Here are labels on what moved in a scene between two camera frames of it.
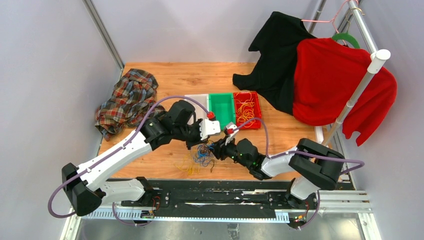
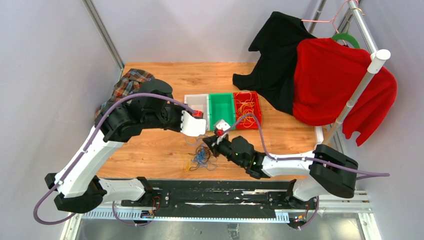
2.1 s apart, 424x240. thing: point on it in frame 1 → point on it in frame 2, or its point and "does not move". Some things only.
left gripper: (198, 140) → (180, 109)
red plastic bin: (247, 108) does not move
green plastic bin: (223, 105) does not move
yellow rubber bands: (245, 110) does not move
